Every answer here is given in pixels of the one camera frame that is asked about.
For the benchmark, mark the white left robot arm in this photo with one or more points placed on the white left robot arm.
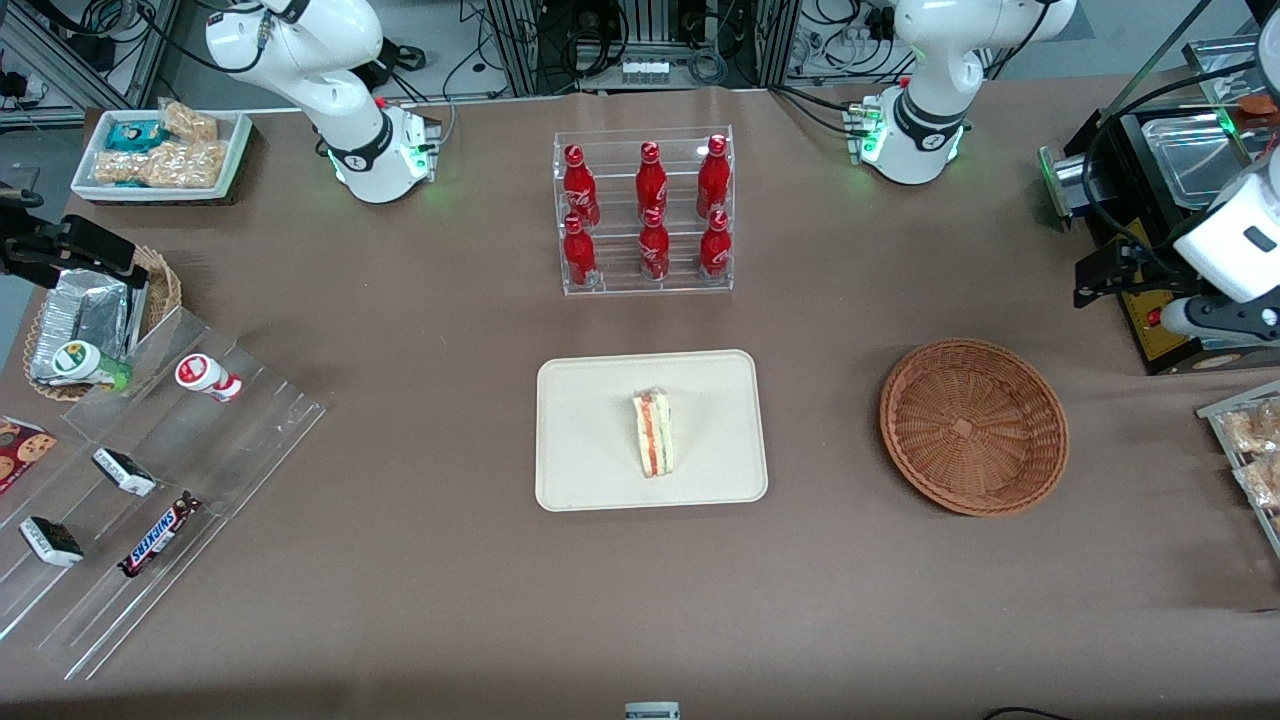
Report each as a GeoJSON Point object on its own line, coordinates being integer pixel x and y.
{"type": "Point", "coordinates": [940, 60]}

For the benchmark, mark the black yellow countertop appliance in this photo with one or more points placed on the black yellow countertop appliance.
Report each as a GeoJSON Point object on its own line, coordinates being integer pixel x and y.
{"type": "Point", "coordinates": [1110, 210]}

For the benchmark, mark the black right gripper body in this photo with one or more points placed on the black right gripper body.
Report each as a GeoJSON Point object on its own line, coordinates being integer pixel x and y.
{"type": "Point", "coordinates": [22, 250]}

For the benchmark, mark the large puffed rice snack pack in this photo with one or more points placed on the large puffed rice snack pack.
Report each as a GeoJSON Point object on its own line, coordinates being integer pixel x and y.
{"type": "Point", "coordinates": [165, 165]}

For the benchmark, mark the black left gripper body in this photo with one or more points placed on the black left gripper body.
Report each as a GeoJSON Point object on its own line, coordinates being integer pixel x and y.
{"type": "Point", "coordinates": [1146, 269]}

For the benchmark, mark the white rectangular snack tray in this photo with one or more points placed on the white rectangular snack tray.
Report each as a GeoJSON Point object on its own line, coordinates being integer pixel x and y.
{"type": "Point", "coordinates": [238, 150]}

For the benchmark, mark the brown round wicker basket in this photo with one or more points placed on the brown round wicker basket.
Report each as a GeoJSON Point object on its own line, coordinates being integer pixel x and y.
{"type": "Point", "coordinates": [975, 430]}

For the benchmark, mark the grey tray with pastries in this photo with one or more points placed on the grey tray with pastries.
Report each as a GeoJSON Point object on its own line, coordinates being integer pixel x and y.
{"type": "Point", "coordinates": [1210, 412]}

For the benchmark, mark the clear acrylic bottle rack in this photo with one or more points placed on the clear acrylic bottle rack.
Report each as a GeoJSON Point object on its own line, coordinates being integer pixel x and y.
{"type": "Point", "coordinates": [620, 215]}

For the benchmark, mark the red chocolate cookie box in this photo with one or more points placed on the red chocolate cookie box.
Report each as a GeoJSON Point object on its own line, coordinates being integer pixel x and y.
{"type": "Point", "coordinates": [25, 450]}

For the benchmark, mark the small grey device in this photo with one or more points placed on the small grey device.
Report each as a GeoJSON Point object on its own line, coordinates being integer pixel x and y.
{"type": "Point", "coordinates": [652, 712]}

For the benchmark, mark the aluminium equipment rack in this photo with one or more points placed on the aluminium equipment rack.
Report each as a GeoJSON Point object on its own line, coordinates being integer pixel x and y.
{"type": "Point", "coordinates": [520, 40]}

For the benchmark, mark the snickers chocolate bar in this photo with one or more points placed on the snickers chocolate bar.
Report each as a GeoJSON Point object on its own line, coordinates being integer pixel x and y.
{"type": "Point", "coordinates": [158, 535]}

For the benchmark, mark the red yogurt drink bottle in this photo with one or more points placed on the red yogurt drink bottle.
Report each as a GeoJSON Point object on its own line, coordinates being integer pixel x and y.
{"type": "Point", "coordinates": [200, 372]}

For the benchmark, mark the cream plastic serving tray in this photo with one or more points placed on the cream plastic serving tray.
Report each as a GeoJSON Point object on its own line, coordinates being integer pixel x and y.
{"type": "Point", "coordinates": [590, 430]}

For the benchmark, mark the light tan wicker basket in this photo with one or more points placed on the light tan wicker basket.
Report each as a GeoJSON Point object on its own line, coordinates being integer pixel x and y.
{"type": "Point", "coordinates": [165, 285]}

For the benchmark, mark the steel pan with rim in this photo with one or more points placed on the steel pan with rim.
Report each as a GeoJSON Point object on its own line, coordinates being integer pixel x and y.
{"type": "Point", "coordinates": [1185, 150]}

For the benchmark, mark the green yogurt drink bottle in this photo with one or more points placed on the green yogurt drink bottle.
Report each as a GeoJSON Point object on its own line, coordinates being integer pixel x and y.
{"type": "Point", "coordinates": [80, 362]}

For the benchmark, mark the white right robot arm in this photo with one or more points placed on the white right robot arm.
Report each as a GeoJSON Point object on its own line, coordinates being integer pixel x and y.
{"type": "Point", "coordinates": [300, 50]}

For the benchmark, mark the silver foil container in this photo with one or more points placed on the silver foil container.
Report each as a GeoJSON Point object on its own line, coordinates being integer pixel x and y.
{"type": "Point", "coordinates": [90, 310]}

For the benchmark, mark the small puffed rice snack pack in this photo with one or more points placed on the small puffed rice snack pack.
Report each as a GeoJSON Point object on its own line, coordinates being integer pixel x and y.
{"type": "Point", "coordinates": [190, 122]}

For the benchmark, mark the dark diagonal metal pole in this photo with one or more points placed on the dark diagonal metal pole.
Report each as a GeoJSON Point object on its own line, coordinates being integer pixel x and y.
{"type": "Point", "coordinates": [1160, 57]}

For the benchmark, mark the clear acrylic stepped shelf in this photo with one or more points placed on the clear acrylic stepped shelf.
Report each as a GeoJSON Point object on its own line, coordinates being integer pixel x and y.
{"type": "Point", "coordinates": [250, 440]}

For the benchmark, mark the triangular sandwich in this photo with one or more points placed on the triangular sandwich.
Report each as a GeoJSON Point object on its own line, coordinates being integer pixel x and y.
{"type": "Point", "coordinates": [655, 435]}

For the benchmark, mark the red cola bottle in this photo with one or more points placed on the red cola bottle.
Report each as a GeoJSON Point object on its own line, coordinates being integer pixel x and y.
{"type": "Point", "coordinates": [651, 185]}
{"type": "Point", "coordinates": [580, 190]}
{"type": "Point", "coordinates": [715, 250]}
{"type": "Point", "coordinates": [655, 250]}
{"type": "Point", "coordinates": [713, 180]}
{"type": "Point", "coordinates": [579, 255]}

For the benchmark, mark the teal snack packet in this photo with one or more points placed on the teal snack packet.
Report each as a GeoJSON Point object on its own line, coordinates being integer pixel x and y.
{"type": "Point", "coordinates": [135, 135]}

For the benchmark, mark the small black white box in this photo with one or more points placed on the small black white box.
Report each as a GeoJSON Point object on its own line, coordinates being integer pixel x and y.
{"type": "Point", "coordinates": [125, 472]}
{"type": "Point", "coordinates": [50, 542]}

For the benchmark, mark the wrapped pastry pack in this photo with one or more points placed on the wrapped pastry pack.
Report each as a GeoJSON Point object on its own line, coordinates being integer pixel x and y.
{"type": "Point", "coordinates": [1262, 482]}
{"type": "Point", "coordinates": [1255, 430]}

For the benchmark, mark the steel pan holding orange food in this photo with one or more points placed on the steel pan holding orange food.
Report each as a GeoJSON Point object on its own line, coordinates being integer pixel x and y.
{"type": "Point", "coordinates": [1215, 55]}

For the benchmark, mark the white power strip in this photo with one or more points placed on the white power strip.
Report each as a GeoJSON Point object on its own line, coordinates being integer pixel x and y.
{"type": "Point", "coordinates": [645, 72]}

